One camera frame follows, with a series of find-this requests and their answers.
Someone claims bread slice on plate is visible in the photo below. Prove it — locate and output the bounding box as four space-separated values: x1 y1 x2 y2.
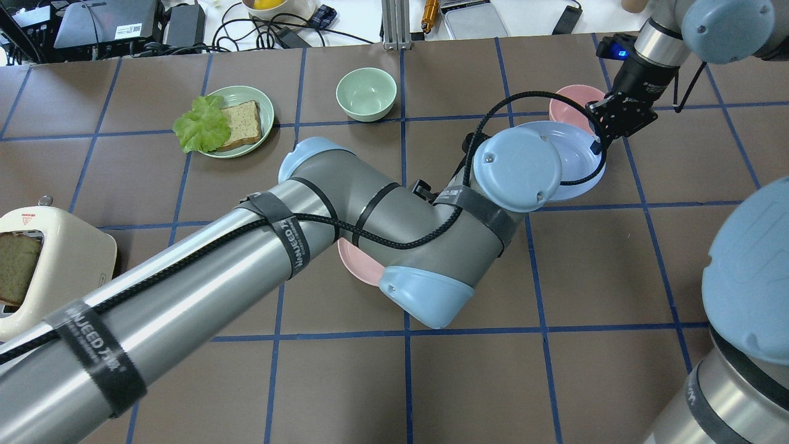
217 99 263 152

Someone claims blue plate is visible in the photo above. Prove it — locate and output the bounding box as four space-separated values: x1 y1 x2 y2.
522 121 605 203

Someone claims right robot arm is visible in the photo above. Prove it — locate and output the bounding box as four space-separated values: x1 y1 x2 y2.
542 61 787 443

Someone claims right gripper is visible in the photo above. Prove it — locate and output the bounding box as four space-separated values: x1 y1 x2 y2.
586 34 679 155

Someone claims lettuce leaf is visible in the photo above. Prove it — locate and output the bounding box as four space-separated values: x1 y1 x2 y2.
172 95 231 154

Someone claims green bowl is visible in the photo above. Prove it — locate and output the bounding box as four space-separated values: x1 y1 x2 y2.
335 67 398 123

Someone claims aluminium frame post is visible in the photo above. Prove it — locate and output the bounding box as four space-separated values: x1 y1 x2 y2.
381 0 412 51

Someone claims beige bowl with toys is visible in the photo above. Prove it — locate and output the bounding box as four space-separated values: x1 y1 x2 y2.
242 1 319 23

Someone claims black power adapter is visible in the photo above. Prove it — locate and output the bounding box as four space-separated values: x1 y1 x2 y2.
163 3 206 47

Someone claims pink plate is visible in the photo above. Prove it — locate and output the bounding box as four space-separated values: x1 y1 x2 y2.
337 238 385 287

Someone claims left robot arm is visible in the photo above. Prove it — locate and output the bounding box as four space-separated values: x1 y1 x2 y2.
2 126 563 443

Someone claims green plate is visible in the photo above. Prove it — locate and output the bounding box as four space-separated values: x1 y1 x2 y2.
204 85 274 159

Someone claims white toaster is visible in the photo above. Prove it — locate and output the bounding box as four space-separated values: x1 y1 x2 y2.
1 205 118 342

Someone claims pink bowl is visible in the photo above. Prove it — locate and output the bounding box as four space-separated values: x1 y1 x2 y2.
549 84 607 131

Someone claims bread slice in toaster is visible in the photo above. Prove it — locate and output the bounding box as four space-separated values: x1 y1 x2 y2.
1 233 42 306

